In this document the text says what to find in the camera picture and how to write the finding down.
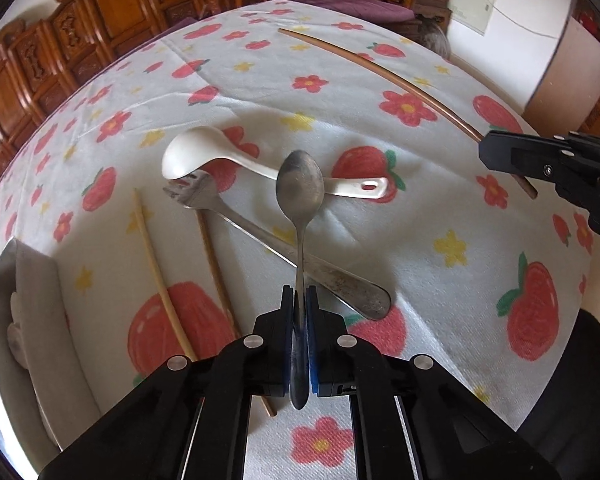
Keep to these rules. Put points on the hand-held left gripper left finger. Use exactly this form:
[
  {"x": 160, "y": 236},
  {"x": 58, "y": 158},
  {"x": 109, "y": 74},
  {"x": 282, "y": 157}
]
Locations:
[{"x": 289, "y": 340}]

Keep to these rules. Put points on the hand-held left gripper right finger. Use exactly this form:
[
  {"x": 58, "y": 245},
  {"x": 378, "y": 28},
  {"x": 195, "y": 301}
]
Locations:
[{"x": 311, "y": 340}]

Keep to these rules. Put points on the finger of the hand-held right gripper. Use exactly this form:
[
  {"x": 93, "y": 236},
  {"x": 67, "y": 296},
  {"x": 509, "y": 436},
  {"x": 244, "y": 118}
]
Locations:
[{"x": 515, "y": 155}]

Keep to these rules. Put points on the metal spoon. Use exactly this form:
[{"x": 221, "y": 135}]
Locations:
[{"x": 300, "y": 185}]

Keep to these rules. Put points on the reddish brown long chopstick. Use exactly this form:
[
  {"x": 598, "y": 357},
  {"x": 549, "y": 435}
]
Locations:
[{"x": 380, "y": 67}]

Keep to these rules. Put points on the rectangular metal tin box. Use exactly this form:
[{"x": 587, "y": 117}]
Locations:
[{"x": 45, "y": 340}]

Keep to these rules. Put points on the metal fork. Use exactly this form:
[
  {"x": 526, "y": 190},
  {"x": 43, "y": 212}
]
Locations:
[{"x": 360, "y": 295}]

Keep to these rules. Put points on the strawberry flower print tablecloth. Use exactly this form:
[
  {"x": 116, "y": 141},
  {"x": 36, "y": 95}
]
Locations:
[{"x": 430, "y": 210}]

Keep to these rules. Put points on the brown wooden chopstick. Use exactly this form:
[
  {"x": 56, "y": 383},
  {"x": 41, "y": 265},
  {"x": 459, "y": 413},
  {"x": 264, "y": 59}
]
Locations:
[{"x": 215, "y": 270}]

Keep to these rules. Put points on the grey fluffy duster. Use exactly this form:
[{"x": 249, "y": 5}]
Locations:
[{"x": 432, "y": 35}]

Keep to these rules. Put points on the light bamboo chopstick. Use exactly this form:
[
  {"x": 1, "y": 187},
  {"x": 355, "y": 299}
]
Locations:
[{"x": 155, "y": 270}]

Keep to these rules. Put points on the wooden side table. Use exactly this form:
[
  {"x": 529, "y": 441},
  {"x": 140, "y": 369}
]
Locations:
[{"x": 432, "y": 0}]

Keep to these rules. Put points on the person's dark clothing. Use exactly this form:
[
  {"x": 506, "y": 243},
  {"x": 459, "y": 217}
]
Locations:
[{"x": 570, "y": 375}]

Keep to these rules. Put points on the small purple seat cushion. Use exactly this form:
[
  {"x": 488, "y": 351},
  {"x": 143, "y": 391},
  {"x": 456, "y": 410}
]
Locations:
[{"x": 360, "y": 5}]

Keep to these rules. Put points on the carved wooden sofa bench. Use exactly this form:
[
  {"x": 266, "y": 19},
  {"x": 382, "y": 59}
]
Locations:
[{"x": 80, "y": 35}]

